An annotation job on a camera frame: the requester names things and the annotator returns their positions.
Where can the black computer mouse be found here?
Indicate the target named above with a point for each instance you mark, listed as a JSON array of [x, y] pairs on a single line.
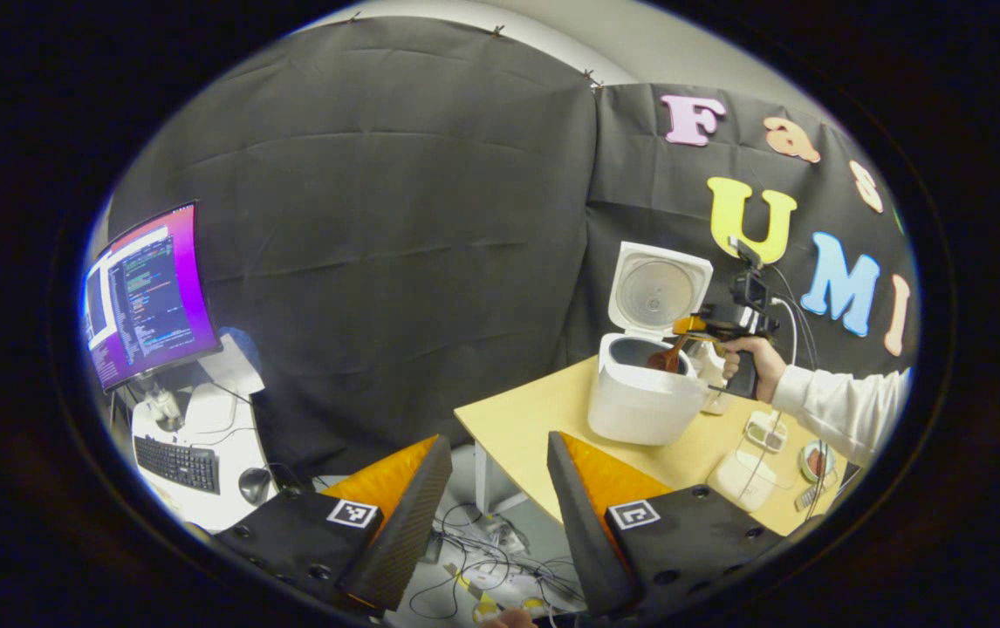
[[254, 485]]

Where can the black backdrop cloth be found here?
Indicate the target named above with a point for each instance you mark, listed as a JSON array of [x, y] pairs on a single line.
[[395, 262]]

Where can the brown wooden spoon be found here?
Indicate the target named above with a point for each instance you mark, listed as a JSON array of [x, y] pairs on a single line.
[[664, 359]]

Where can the pale green plate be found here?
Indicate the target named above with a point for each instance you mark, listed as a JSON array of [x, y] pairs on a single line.
[[805, 462]]

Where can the white table leg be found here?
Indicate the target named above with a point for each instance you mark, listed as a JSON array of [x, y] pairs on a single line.
[[484, 480]]

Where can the white divided bean dish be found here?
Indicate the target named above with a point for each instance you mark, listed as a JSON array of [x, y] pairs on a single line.
[[766, 432]]

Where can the silver monitor stand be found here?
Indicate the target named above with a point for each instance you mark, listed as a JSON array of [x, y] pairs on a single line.
[[160, 406]]

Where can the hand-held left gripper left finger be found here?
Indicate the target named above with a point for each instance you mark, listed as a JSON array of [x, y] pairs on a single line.
[[395, 541]]

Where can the black keyboard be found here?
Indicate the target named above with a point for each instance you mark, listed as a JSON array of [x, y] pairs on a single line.
[[177, 464]]

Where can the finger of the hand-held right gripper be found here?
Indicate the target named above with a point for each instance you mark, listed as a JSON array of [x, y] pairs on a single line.
[[690, 324]]

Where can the red meat slice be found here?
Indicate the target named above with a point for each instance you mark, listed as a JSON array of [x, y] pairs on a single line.
[[818, 460]]

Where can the white desk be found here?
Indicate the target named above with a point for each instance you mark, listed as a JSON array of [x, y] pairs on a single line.
[[229, 436]]

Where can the computer monitor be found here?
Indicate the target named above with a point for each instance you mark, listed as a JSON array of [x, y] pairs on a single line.
[[151, 296]]

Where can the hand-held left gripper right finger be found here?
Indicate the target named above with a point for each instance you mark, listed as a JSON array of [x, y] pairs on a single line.
[[587, 541]]

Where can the white rice cooker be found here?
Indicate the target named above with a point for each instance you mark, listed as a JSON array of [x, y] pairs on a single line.
[[640, 410]]

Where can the cream tray of rice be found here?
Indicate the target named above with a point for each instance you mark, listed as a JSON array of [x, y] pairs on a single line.
[[740, 480]]

